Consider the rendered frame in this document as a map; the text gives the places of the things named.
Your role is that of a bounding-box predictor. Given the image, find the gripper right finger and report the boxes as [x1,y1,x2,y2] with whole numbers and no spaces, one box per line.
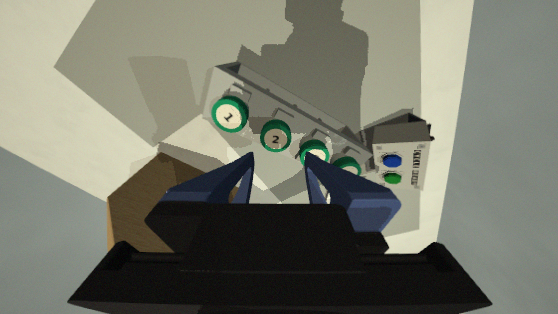
[304,152,402,232]

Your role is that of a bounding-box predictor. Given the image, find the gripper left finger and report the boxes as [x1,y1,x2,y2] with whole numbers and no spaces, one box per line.
[159,152,255,203]

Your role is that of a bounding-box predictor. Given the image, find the grey sloping control panel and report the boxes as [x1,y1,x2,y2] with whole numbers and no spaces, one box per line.
[360,113,435,191]

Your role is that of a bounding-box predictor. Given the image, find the green screw cap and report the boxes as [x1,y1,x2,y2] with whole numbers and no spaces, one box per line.
[333,156,361,176]
[260,119,292,152]
[211,96,249,133]
[299,139,329,166]

